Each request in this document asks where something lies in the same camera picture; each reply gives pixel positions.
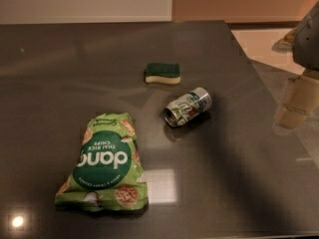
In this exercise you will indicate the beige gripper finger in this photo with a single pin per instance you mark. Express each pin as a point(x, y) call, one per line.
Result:
point(288, 40)
point(300, 99)

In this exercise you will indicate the green rice chips bag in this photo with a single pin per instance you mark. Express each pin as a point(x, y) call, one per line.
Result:
point(108, 175)

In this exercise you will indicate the silver green 7up can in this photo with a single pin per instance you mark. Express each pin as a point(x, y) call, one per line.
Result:
point(187, 107)

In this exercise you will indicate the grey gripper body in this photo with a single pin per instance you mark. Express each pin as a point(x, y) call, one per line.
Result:
point(308, 40)

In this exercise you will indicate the green yellow sponge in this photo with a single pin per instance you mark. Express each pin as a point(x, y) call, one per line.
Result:
point(162, 73)

